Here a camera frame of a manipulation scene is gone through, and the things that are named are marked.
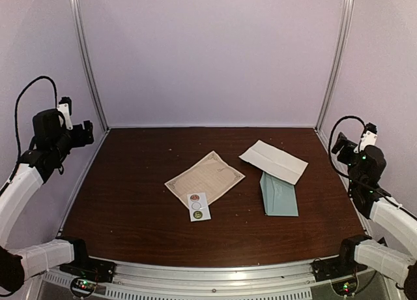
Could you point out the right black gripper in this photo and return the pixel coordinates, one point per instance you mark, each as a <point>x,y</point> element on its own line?
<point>342,141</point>

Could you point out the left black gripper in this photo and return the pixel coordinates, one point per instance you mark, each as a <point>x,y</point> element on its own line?
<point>80,141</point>

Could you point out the white letter paper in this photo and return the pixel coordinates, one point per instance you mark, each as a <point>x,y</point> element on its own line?
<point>275,162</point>

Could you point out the light blue envelope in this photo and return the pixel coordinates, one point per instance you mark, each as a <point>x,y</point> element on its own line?
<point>279,197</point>

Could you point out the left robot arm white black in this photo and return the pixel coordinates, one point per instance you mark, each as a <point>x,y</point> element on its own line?
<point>54,138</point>

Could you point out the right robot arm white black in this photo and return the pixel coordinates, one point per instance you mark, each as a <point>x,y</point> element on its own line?
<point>365,164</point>

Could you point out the beige decorated lined sheet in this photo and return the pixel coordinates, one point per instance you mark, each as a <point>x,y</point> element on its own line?
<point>211,175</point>

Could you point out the white sticker sheet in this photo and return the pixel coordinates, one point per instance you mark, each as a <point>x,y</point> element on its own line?
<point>198,207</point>

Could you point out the right circuit board with LEDs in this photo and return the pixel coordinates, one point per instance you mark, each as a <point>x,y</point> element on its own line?
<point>347,288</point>

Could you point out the circuit board with leds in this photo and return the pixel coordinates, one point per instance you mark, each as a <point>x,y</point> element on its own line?
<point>347,288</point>
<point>83,285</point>

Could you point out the left circuit board with LEDs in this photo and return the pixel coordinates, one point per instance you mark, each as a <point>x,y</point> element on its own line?
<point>83,285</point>

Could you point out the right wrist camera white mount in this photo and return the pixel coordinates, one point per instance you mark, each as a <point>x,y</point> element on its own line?
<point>368,137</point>

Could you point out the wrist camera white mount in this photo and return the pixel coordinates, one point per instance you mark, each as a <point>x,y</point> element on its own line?
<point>368,137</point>
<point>65,108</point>

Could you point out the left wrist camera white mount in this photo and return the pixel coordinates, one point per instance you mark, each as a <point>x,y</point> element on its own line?
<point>65,108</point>

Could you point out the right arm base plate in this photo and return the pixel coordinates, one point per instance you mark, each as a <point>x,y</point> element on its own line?
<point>327,269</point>

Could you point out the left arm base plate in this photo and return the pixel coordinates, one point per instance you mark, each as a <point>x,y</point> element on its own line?
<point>93,269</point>

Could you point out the front aluminium rail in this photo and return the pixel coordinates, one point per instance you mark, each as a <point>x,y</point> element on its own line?
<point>294,280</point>

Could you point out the right aluminium frame post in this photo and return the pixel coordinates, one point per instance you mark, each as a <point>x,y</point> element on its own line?
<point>343,33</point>

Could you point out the aluminium frame post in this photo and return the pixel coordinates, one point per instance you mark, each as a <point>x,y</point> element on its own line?
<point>75,6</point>
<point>343,33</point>

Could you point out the left aluminium frame post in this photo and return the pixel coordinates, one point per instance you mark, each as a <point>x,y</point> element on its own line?
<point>75,6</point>

